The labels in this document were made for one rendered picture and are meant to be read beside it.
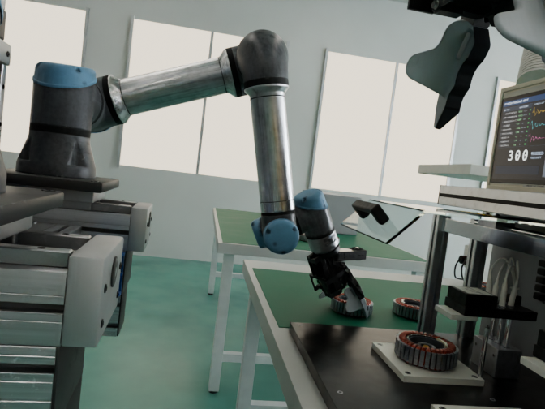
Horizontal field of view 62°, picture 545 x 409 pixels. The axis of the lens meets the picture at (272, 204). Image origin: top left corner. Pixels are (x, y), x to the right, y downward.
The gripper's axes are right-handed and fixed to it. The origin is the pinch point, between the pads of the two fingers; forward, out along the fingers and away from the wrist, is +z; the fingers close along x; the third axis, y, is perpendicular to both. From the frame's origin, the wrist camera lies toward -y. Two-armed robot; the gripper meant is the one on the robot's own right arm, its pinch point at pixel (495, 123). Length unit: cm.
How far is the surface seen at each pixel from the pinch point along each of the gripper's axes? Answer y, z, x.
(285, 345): -1, 40, -56
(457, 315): -27, 27, -40
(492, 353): -36, 34, -40
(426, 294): -33, 29, -61
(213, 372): 0, 104, -181
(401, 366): -18, 37, -40
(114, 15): 118, -145, -498
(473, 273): -44, 23, -60
